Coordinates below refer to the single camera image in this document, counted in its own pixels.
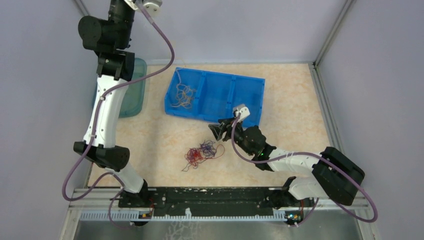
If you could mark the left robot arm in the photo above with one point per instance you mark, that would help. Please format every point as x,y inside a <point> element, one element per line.
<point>109,38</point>

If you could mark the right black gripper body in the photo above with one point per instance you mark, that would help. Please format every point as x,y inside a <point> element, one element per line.
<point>238,130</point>

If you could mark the teal translucent plastic tray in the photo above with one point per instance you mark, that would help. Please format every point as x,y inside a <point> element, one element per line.
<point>132,102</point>

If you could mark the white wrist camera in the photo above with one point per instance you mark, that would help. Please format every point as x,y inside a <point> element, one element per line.
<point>241,112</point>
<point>152,7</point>

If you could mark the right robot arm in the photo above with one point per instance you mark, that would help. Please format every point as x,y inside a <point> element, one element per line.
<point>328,174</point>

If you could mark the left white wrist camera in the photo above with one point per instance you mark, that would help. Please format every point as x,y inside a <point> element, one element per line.
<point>152,7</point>

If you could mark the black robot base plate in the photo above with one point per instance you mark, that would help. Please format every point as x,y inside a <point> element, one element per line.
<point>215,203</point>

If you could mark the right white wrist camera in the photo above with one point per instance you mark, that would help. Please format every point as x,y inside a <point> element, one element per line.
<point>241,112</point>

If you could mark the blue three-compartment bin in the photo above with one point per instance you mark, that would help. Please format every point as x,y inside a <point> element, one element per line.
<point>210,96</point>

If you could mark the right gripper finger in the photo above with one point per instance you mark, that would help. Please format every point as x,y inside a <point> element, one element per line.
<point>217,130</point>
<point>226,122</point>

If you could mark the aluminium frame rail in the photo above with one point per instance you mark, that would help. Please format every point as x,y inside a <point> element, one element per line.
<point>99,206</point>

